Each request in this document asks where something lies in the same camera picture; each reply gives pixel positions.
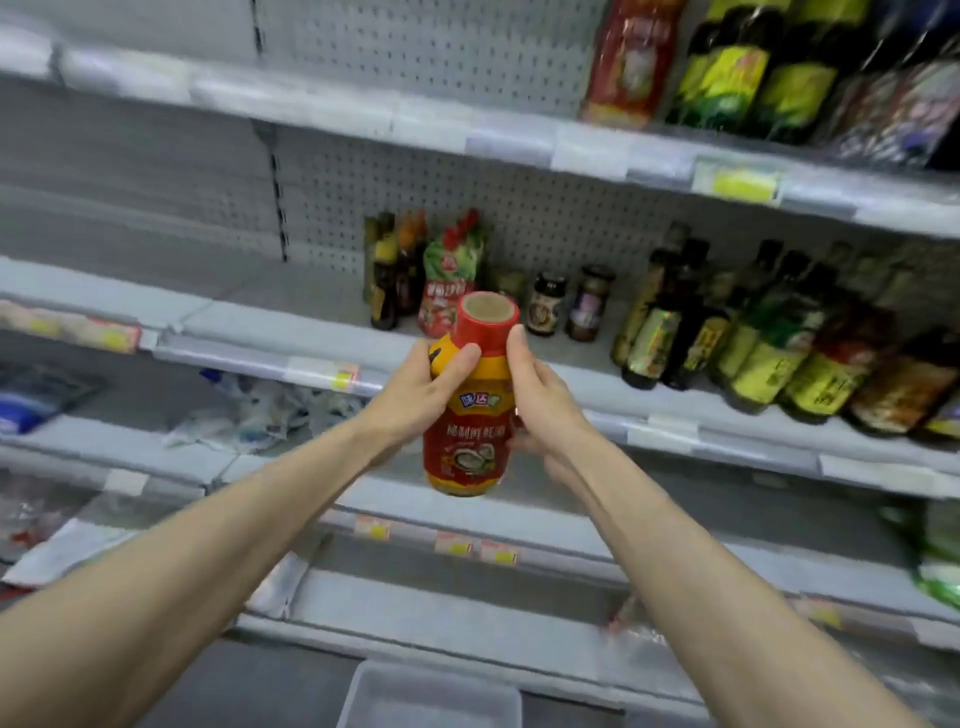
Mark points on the blue plastic packets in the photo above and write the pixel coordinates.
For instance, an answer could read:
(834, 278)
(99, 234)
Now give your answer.
(45, 398)

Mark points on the yellow green price tag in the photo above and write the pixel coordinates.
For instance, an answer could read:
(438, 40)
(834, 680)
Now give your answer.
(738, 183)

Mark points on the dark-lidded glass jar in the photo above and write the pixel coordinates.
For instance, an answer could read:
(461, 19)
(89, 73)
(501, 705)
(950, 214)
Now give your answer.
(546, 305)

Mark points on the person's right forearm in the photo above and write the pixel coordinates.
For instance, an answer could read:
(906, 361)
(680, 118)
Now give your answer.
(735, 600)

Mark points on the blue white plastic bags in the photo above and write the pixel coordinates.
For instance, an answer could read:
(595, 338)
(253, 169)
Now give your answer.
(263, 413)

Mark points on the white plastic packets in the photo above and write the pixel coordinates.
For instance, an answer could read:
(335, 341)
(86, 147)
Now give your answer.
(60, 555)

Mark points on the brown jar dark lid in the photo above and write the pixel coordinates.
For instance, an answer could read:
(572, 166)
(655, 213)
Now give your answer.
(590, 305)

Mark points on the grey floor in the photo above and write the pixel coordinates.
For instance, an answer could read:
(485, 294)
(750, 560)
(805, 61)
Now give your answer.
(225, 698)

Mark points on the person's left hand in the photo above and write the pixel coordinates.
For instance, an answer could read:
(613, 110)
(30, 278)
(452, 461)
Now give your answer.
(413, 398)

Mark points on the small dark bottle yellow cap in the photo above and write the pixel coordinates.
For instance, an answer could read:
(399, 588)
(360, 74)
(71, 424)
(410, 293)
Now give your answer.
(384, 278)
(410, 263)

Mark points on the pack of clear empty bottles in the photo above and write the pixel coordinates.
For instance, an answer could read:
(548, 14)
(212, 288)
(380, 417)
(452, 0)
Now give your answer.
(840, 645)

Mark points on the person's left forearm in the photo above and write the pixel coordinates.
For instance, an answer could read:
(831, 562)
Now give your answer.
(165, 585)

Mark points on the white metal store shelving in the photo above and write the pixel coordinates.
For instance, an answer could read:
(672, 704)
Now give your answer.
(150, 165)

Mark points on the white green bag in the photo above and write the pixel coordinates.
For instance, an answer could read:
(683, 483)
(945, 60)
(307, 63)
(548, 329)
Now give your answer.
(942, 563)

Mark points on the clear packets red contents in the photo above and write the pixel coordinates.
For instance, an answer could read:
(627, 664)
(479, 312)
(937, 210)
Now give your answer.
(30, 518)

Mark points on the orange oyster sauce squeeze bottle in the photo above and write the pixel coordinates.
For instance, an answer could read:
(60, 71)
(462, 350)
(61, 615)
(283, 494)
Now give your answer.
(473, 443)

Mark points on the person's right hand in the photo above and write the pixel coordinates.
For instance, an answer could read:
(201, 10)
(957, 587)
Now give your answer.
(552, 420)

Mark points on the glass jar tan lid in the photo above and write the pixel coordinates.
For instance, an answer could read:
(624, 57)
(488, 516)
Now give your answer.
(510, 285)

